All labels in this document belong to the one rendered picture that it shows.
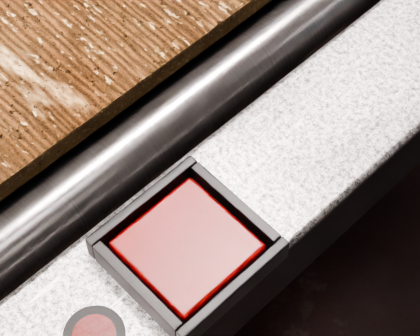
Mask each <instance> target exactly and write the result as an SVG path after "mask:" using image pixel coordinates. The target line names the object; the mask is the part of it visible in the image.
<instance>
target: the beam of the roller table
mask: <svg viewBox="0 0 420 336"><path fill-rule="evenodd" d="M189 156H192V157H193V158H194V159H196V160H197V162H198V163H200V164H201V165H202V166H204V168H206V170H208V171H209V172H210V173H211V174H212V175H214V176H215V177H216V178H217V179H218V180H220V182H222V184H224V185H225V186H226V187H227V188H228V189H229V190H231V191H232V192H233V193H234V194H235V195H236V196H238V198H240V200H242V201H243V202H244V203H245V204H246V205H248V206H249V207H250V208H251V209H252V210H254V212H256V214H258V215H259V216H260V217H261V218H262V219H263V220H264V221H266V222H267V223H268V224H269V225H270V226H272V228H274V230H276V231H277V232H278V233H279V234H280V235H281V237H284V238H285V239H286V240H287V241H288V242H289V250H288V255H287V258H286V259H285V260H284V261H282V262H281V263H280V264H279V265H278V266H277V267H276V268H274V270H272V272H270V274H268V275H267V276H266V277H265V278H264V279H263V280H261V281H260V282H259V283H258V284H257V285H256V286H255V287H254V288H252V290H250V292H248V293H247V294H246V295H245V296H244V297H243V298H242V299H241V300H239V301H238V302H237V303H236V304H235V305H234V306H233V307H232V308H230V310H228V312H226V313H225V314H224V315H223V316H222V317H221V318H220V319H219V320H217V321H216V322H215V323H214V324H213V325H212V326H211V327H210V328H208V330H206V332H204V333H203V334H202V335H201V336H234V334H236V332H238V330H240V329H241V328H242V327H243V326H244V325H245V324H246V323H247V322H248V321H250V320H251V319H252V318H253V317H254V316H255V315H256V314H257V313H258V312H260V310H262V308H264V306H266V305H267V304H268V303H269V302H270V301H271V300H272V299H273V298H274V297H275V296H277V295H278V294H279V293H280V292H281V291H282V290H283V289H284V288H286V286H288V284H290V282H292V280H294V279H295V278H296V277H297V276H298V275H299V274H300V273H301V272H302V271H304V270H305V269H306V268H307V267H308V266H309V265H310V264H311V263H312V262H314V260H316V258H318V256H320V254H322V253H323V252H324V251H325V250H326V249H327V248H328V247H329V246H330V245H332V244H333V243H334V242H335V241H336V240H337V239H338V238H339V237H340V236H342V234H344V232H346V230H348V229H349V228H350V227H351V226H352V225H353V224H354V223H355V222H356V221H357V220H359V219H360V218H361V217H362V216H363V215H364V214H365V213H366V212H368V210H370V208H372V206H374V204H376V203H377V202H378V201H379V200H380V199H381V198H382V197H383V196H384V195H386V194H387V193H388V192H389V191H390V190H391V189H392V188H393V187H394V186H396V184H398V182H400V180H402V178H404V177H405V176H406V175H407V174H408V173H409V172H410V171H411V170H413V169H414V168H415V167H416V166H417V165H418V164H419V163H420V0H380V2H378V3H377V4H376V5H374V6H373V7H372V8H370V10H368V11H367V12H366V13H364V14H363V15H362V16H360V17H359V18H358V19H357V20H355V21H354V22H353V23H352V24H350V25H349V26H348V27H346V28H345V29H344V30H342V32H340V33H339V34H338V35H336V36H335V37H334V38H332V40H330V41H329V42H328V43H326V44H325V45H324V46H322V47H321V48H320V49H319V50H317V51H316V52H315V53H314V54H312V55H311V56H310V57H308V58H307V59H306V60H304V62H302V63H301V64H300V65H298V66H297V67H296V68H294V70H292V71H291V72H290V73H288V74H287V75H286V76H284V77H283V78H282V79H281V80H279V81H278V82H277V83H276V84H274V85H273V86H272V87H270V88H269V89H268V90H266V92H264V93H263V94H262V95H260V96H259V97H258V98H256V100H254V101H253V102H252V103H250V104H249V105H248V106H246V108H244V109H243V110H241V111H240V112H239V113H238V114H236V115H235V116H234V117H233V118H231V119H230V120H228V122H226V123H225V124H224V125H222V126H221V127H220V128H218V130H216V131H215V132H214V133H212V134H211V135H210V136H208V138H206V139H205V140H203V141H202V142H201V143H200V144H198V145H197V146H196V147H195V148H193V149H192V150H190V152H188V153H187V154H186V155H184V156H183V157H182V158H180V160H178V161H177V162H176V163H174V164H173V165H172V166H170V168H168V169H167V170H165V171H164V172H163V173H162V174H160V175H159V176H158V177H157V178H155V179H154V180H153V181H152V182H150V183H149V184H148V185H146V186H145V187H144V188H142V190H140V191H139V192H138V193H136V194H135V195H134V196H132V198H130V199H129V200H128V201H126V202H125V203H124V204H122V205H121V206H120V207H119V208H117V209H116V210H115V211H114V212H112V213H111V214H110V215H108V216H107V217H106V218H104V220H102V221H101V222H100V223H98V224H97V225H96V226H94V228H92V229H91V230H90V231H88V232H87V233H86V234H84V235H83V236H82V237H81V238H79V239H78V240H77V241H76V242H74V243H73V244H72V245H70V246H69V247H68V248H66V250H64V251H63V252H62V253H60V254H59V255H58V256H56V258H54V259H53V260H52V261H50V262H49V263H48V264H46V265H45V266H44V267H43V268H41V269H40V270H39V271H38V272H36V273H35V274H34V275H32V276H31V277H30V278H28V280H26V281H25V282H24V283H22V284H21V285H20V286H18V288H16V289H15V290H14V291H12V292H11V293H10V294H8V295H7V296H6V297H5V298H3V299H2V300H1V301H0V336H63V330H64V327H65V324H66V322H67V321H68V320H69V318H70V317H71V316H72V315H73V314H74V313H76V312H77V311H78V310H80V309H82V308H84V307H88V306H92V305H100V306H104V307H108V308H110V309H112V310H114V311H115V312H116V313H117V314H118V315H119V316H120V318H122V320H123V322H124V325H125V334H126V336H169V335H168V334H167V333H166V332H165V331H164V330H163V329H162V328H161V327H160V326H159V325H158V324H157V323H156V322H155V321H154V320H153V319H152V317H151V316H150V315H149V314H148V313H147V312H146V311H145V310H144V309H143V308H142V307H141V306H140V305H139V304H138V303H137V302H136V301H135V300H134V299H133V298H132V297H131V296H130V295H129V294H128V293H127V292H126V291H125V290H124V289H123V288H122V287H121V286H120V285H119V284H118V282H116V280H114V278H112V276H110V274H108V272H106V270H104V268H102V266H100V264H98V262H96V259H94V258H92V256H90V254H89V252H88V249H87V244H86V242H85V239H86V238H87V237H88V236H89V235H90V234H92V233H93V232H94V231H96V230H97V229H98V228H100V226H102V225H103V224H104V223H106V222H107V221H108V220H110V218H112V217H113V216H114V215H116V214H117V213H118V212H120V210H122V209H123V208H124V207H126V206H127V205H128V204H130V203H131V202H132V201H133V200H135V199H136V198H137V197H138V196H140V195H141V194H142V193H144V192H145V191H146V190H148V188H150V187H151V186H152V185H154V184H155V183H156V182H158V180H160V179H161V178H162V177H164V176H165V175H166V174H168V172H170V171H171V170H172V169H174V168H175V167H176V166H178V164H180V163H181V162H183V161H184V160H185V159H186V158H188V157H189Z"/></svg>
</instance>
